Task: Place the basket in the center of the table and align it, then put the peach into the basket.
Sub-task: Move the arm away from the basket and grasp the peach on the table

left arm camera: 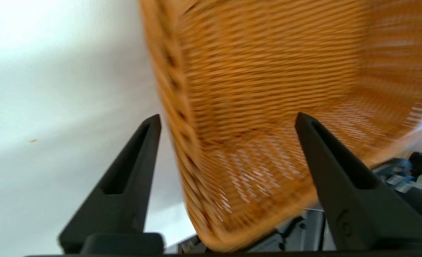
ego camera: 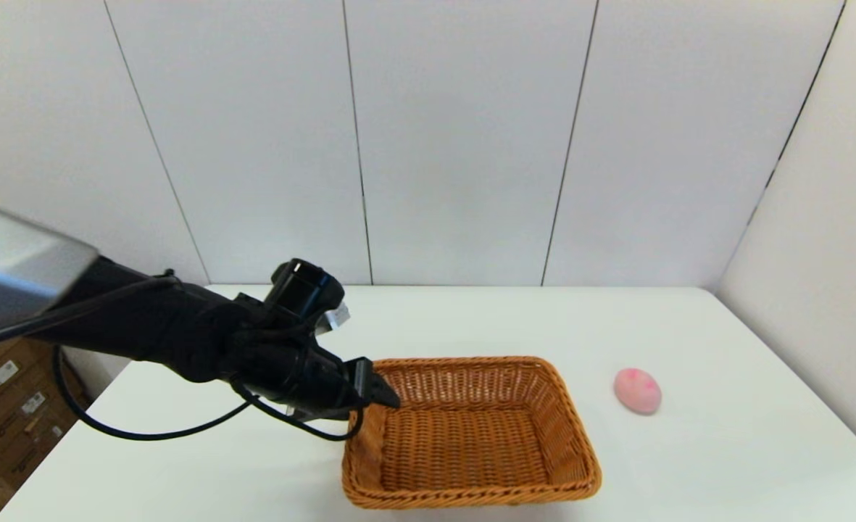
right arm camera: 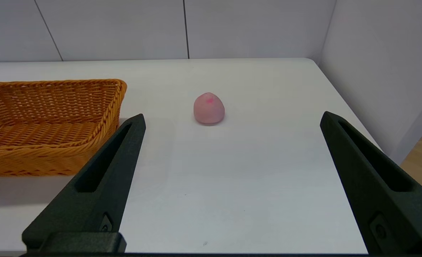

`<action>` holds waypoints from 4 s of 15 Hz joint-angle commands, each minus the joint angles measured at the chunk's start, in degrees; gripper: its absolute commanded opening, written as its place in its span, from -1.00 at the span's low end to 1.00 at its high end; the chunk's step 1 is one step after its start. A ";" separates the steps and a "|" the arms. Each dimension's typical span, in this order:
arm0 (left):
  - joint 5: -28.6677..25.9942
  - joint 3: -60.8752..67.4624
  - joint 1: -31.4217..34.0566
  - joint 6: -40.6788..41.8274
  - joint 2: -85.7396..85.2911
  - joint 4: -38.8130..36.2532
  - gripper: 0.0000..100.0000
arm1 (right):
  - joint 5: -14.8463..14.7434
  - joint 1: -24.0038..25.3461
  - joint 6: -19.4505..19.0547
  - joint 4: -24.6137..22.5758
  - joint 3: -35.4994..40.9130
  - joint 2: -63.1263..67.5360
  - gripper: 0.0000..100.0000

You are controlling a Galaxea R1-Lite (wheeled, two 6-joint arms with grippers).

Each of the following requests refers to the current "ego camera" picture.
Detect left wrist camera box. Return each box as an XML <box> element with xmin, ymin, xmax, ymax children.
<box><xmin>317</xmin><ymin>303</ymin><xmax>351</xmax><ymax>336</ymax></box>

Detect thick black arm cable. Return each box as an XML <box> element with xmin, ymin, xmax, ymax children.
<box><xmin>0</xmin><ymin>270</ymin><xmax>254</xmax><ymax>442</ymax></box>

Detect pink toy peach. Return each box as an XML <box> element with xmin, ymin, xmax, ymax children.
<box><xmin>613</xmin><ymin>368</ymin><xmax>662</xmax><ymax>415</ymax></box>

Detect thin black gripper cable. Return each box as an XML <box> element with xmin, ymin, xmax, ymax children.
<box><xmin>232</xmin><ymin>381</ymin><xmax>365</xmax><ymax>442</ymax></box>

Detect orange woven wicker basket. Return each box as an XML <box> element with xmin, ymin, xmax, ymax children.
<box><xmin>341</xmin><ymin>355</ymin><xmax>602</xmax><ymax>510</ymax></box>

